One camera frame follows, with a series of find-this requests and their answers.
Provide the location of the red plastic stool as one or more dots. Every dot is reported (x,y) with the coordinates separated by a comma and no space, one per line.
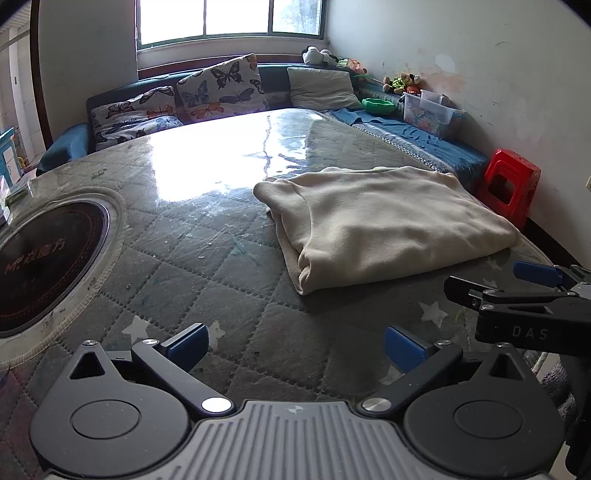
(512,166)

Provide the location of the blue sofa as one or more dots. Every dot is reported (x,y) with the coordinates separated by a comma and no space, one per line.
(69,143)

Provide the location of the green flat packet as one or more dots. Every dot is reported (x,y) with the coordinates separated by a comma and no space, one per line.
(16,194)

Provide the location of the butterfly print pillow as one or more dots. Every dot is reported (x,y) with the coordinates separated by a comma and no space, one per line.
(221,87)
(129,120)

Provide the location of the colourful plastic toy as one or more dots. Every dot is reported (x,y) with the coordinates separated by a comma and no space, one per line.
(353,64)

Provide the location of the white plush toy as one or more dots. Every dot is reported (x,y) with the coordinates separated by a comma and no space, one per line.
(316,55)

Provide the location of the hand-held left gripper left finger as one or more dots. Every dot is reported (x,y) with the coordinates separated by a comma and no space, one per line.
(189,344)

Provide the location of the window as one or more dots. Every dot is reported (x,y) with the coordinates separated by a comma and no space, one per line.
(203,18)

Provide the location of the cream long-sleeved shirt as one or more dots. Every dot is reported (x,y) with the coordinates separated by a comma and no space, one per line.
(383,221)

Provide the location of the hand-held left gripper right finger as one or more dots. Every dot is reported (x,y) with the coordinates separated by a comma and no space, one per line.
(404,348)

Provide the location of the brown stuffed toys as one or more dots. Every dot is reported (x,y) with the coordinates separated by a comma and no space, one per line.
(406,82)

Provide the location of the black induction cooktop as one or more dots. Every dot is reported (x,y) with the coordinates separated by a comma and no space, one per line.
(41,263)

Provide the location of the green bowl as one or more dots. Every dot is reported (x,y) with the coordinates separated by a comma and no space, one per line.
(378,106)

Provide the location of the dark wooden door frame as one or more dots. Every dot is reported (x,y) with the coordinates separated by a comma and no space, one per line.
(37,83)

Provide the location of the grey pillow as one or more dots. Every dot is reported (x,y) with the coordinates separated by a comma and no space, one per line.
(323,87)

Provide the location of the clear plastic storage box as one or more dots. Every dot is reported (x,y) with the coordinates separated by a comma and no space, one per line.
(427,115)

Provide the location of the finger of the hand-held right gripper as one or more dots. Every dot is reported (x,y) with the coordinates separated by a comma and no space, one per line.
(535,272)
(466,288)

